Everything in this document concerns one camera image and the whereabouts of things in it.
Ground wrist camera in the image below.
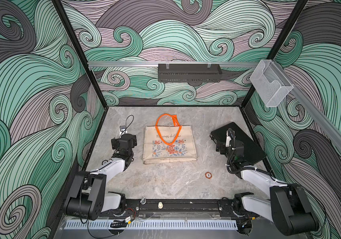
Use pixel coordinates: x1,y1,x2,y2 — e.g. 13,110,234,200
119,125,127,135
225,128,235,147

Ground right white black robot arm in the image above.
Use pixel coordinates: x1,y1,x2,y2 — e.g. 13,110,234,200
213,136,320,236

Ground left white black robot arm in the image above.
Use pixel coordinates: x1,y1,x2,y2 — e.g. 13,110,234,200
64,133,137,221

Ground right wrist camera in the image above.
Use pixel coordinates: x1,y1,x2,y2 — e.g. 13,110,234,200
225,128,235,147

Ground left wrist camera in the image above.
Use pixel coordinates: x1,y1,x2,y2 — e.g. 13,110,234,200
119,125,127,135

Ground beige floral canvas tote bag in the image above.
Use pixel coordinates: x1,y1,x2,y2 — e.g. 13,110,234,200
143,114,197,165

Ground aluminium wall rail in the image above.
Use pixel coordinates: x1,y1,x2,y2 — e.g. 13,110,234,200
271,61,341,154
87,61,259,69

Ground black ribbed case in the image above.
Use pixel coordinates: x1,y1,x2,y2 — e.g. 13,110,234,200
210,122,266,168

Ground cream round knob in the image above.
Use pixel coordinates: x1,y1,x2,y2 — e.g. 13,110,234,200
158,202,164,209

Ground clear acrylic wall holder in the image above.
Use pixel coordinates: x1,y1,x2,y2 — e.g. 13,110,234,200
250,60,294,108

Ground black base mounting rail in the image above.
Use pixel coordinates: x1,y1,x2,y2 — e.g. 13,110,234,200
59,198,297,219

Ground aluminium back wall rail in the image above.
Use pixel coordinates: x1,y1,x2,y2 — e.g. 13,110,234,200
87,61,259,69

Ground aluminium right wall rail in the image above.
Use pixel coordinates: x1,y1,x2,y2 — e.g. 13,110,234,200
271,61,341,154

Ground clear round knob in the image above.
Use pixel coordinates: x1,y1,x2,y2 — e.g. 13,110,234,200
140,197,147,205

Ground white slotted cable duct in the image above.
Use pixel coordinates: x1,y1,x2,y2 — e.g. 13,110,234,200
64,219,238,231

